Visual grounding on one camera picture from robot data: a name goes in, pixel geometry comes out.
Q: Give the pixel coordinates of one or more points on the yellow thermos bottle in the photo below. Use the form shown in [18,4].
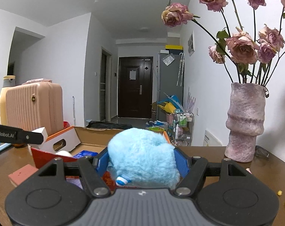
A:
[8,82]

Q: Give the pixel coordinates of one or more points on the black bag on floor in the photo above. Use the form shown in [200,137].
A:
[107,125]

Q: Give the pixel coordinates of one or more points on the metal storage cart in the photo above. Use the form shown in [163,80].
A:
[181,128]

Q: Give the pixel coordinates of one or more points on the purple textured vase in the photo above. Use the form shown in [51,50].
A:
[245,120]

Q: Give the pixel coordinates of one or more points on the lavender knit cloth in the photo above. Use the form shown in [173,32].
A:
[75,181]

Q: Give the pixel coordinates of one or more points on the red cardboard fruit box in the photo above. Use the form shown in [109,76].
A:
[72,140]

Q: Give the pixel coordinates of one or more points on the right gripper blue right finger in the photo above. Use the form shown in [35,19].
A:
[183,162]

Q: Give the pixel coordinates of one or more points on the grey refrigerator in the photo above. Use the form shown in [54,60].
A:
[168,80]

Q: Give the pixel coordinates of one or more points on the eyeglasses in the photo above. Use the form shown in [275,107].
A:
[261,152]

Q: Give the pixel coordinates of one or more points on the white wall panel box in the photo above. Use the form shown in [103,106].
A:
[190,43]

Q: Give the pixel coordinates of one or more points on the yellow box on refrigerator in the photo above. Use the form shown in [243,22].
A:
[173,47]

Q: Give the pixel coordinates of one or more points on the dried pink roses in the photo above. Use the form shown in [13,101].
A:
[252,55]

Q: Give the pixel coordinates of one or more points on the light blue fluffy plush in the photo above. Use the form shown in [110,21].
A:
[142,159]

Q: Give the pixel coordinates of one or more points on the dark wooden door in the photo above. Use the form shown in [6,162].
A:
[135,87]

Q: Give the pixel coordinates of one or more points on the pink ribbed small suitcase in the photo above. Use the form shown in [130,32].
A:
[34,105]

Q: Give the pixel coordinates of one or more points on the pink layered sponge block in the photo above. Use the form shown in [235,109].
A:
[22,174]

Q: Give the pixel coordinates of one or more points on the red bucket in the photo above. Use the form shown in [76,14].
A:
[66,124]

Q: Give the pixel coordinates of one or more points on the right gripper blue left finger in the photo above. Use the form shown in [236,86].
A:
[101,162]

